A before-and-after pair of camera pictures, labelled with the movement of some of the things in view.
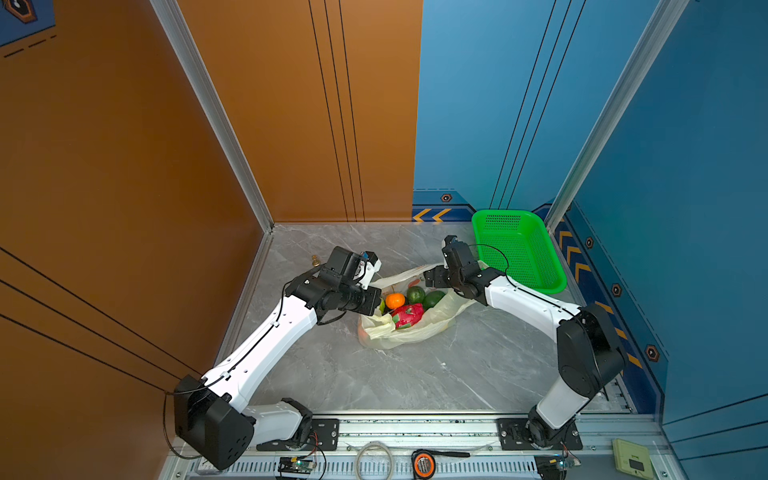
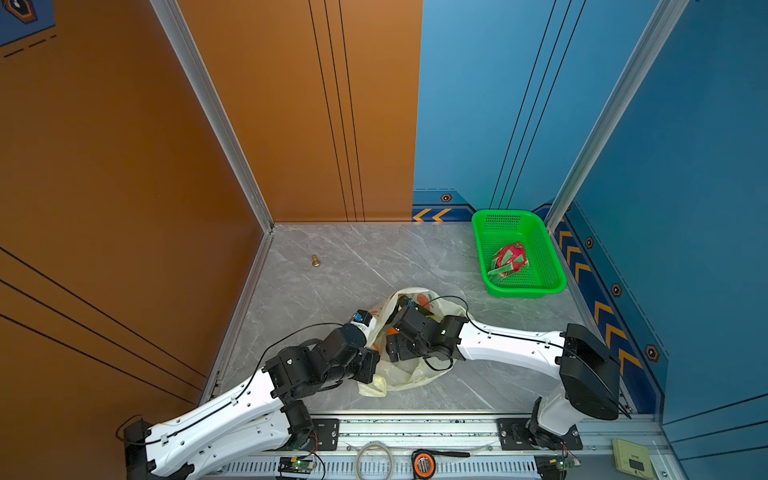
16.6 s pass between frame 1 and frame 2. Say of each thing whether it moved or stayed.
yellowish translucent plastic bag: moved
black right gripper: moved
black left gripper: moved
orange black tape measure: stayed
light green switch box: stayed
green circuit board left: stayed
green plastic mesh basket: stayed
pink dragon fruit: moved
